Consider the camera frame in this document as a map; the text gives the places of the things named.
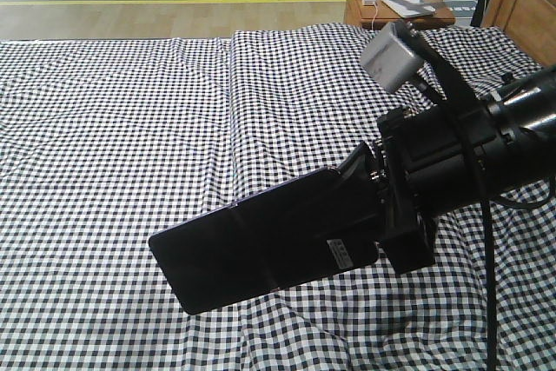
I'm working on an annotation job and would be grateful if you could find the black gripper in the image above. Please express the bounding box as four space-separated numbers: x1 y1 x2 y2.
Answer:
281 105 511 275

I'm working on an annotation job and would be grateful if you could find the black smartphone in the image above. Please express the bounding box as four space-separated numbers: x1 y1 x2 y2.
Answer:
149 169 378 315

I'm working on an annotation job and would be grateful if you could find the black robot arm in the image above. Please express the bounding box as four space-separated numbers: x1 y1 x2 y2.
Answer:
280 68 555 282

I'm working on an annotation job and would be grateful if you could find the wooden bedside table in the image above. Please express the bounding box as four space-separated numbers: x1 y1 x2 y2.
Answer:
344 0 457 31

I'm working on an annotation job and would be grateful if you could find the black white checkered bedsheet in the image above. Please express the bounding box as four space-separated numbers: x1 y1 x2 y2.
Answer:
0 23 556 371

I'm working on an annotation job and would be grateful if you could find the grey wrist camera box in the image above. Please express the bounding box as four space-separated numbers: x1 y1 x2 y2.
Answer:
360 21 424 94

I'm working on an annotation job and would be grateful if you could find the black camera cable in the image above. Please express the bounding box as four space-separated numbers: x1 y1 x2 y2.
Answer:
406 23 556 371

